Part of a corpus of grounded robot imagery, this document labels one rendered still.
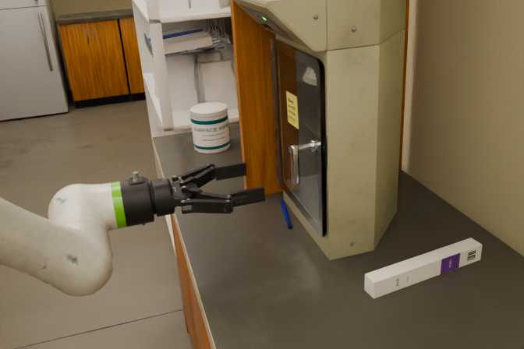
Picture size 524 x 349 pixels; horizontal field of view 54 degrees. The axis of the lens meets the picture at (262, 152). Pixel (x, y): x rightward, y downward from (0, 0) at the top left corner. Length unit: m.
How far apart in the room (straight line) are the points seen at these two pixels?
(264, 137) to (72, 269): 0.69
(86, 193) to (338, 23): 0.57
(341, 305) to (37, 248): 0.57
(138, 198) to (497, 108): 0.82
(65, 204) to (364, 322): 0.60
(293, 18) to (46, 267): 0.60
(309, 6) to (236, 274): 0.58
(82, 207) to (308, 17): 0.54
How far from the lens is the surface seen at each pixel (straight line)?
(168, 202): 1.04
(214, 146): 1.79
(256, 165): 1.44
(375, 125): 1.10
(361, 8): 1.03
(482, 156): 1.37
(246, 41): 1.34
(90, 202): 1.02
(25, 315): 2.87
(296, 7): 0.97
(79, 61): 6.03
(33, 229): 0.89
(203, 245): 1.28
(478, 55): 1.34
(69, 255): 0.92
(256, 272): 1.16
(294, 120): 1.20
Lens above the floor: 1.61
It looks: 22 degrees down
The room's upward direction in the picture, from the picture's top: 4 degrees counter-clockwise
